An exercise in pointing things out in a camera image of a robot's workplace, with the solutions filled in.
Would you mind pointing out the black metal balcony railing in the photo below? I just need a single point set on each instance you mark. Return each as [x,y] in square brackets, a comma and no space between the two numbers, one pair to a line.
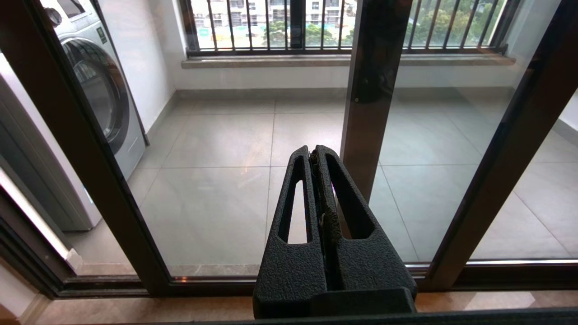
[271,52]

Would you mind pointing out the black window frame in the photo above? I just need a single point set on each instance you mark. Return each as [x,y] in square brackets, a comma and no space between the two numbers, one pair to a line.
[297,22]

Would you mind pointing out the grey stone window sill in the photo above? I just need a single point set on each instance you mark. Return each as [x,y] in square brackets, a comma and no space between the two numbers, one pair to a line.
[271,62]

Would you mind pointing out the white front-load washing machine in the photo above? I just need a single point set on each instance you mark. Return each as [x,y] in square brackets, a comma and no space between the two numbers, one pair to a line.
[104,90]

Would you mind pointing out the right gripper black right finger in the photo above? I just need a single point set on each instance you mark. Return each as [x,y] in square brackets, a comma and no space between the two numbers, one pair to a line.
[365,266]

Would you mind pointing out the dark framed sliding glass door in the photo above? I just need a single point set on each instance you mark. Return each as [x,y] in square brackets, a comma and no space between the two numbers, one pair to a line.
[122,225]

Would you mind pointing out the dark framed glass door panel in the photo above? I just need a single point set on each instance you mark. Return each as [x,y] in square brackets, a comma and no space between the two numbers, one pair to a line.
[375,67]

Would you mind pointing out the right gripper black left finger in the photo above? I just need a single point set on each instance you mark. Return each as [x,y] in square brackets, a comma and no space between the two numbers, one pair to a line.
[289,271]

